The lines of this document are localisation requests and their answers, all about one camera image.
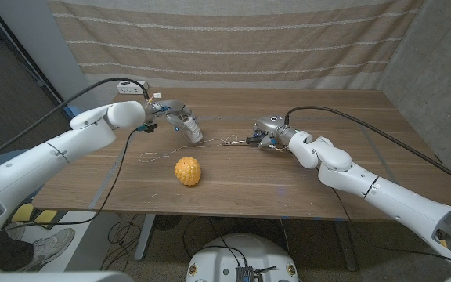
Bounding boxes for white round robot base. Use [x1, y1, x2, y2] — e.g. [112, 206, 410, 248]
[186, 233, 300, 282]

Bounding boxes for white power strip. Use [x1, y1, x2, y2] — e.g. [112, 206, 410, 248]
[116, 80, 150, 95]

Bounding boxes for beige striped backdrop cloth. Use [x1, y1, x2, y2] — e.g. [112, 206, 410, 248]
[47, 0, 424, 92]

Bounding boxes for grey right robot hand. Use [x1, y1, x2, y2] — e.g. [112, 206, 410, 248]
[246, 114, 299, 150]

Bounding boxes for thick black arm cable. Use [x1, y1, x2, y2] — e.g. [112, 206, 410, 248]
[0, 77, 150, 169]
[283, 105, 451, 192]

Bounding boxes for yellow bumpy ball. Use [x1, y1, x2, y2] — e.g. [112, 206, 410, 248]
[174, 156, 202, 187]

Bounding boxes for yellow floor item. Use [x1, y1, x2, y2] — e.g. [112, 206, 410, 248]
[10, 202, 59, 225]

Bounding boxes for grey sneaker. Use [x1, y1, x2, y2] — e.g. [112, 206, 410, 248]
[17, 227, 76, 272]

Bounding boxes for thin black left wrist cable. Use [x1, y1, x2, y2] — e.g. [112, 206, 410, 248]
[0, 124, 158, 240]

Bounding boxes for grey tape outline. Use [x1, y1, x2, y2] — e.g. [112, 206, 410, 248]
[88, 115, 420, 220]

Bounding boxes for tangled black floor cables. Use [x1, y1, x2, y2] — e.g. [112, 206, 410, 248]
[99, 213, 152, 272]

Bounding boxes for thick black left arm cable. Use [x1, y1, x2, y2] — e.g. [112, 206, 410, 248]
[0, 77, 150, 169]

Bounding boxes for white string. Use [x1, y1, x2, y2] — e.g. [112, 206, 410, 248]
[138, 134, 246, 164]

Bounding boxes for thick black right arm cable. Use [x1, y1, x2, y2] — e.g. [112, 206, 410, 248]
[283, 105, 451, 192]

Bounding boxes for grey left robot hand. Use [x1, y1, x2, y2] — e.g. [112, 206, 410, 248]
[145, 99, 198, 132]

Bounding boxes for black blue handled screwdriver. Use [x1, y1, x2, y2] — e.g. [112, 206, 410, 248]
[222, 135, 265, 146]

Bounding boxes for white string spool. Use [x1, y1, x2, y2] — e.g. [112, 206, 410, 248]
[181, 116, 204, 144]

